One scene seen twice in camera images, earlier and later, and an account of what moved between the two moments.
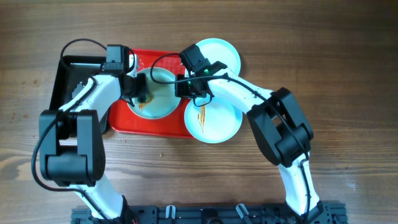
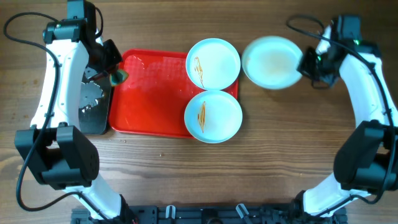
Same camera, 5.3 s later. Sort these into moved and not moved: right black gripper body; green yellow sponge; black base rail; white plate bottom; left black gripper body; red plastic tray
Moved: right black gripper body; left black gripper body; green yellow sponge
Not moved: white plate bottom; red plastic tray; black base rail
